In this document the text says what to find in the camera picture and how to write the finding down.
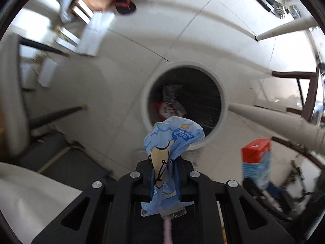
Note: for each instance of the white table leg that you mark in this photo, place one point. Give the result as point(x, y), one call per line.
point(281, 28)
point(274, 119)

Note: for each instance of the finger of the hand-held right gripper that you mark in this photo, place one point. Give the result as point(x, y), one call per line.
point(254, 189)

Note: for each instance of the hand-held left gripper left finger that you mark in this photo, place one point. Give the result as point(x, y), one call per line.
point(151, 184)

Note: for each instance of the white round trash bin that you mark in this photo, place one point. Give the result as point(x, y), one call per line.
point(147, 99)

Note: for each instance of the metal dumbbell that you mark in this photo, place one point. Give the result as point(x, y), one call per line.
point(280, 10)

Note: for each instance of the dark wooden chair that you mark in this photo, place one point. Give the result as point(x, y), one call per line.
point(311, 91)

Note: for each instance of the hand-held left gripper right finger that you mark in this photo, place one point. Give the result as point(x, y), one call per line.
point(178, 183)

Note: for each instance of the grey chair with dark legs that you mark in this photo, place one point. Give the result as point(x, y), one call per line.
point(11, 96)

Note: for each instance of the red and white packet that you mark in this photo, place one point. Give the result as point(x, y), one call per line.
point(169, 109)

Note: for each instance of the black and red slippers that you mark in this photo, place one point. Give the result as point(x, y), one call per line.
point(124, 3)

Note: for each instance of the white paper bag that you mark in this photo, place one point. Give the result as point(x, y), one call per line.
point(95, 34)

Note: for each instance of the blue plastic snack wrapper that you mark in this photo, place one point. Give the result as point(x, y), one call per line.
point(168, 138)

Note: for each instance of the red and blue carton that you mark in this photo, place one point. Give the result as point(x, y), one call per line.
point(256, 157)

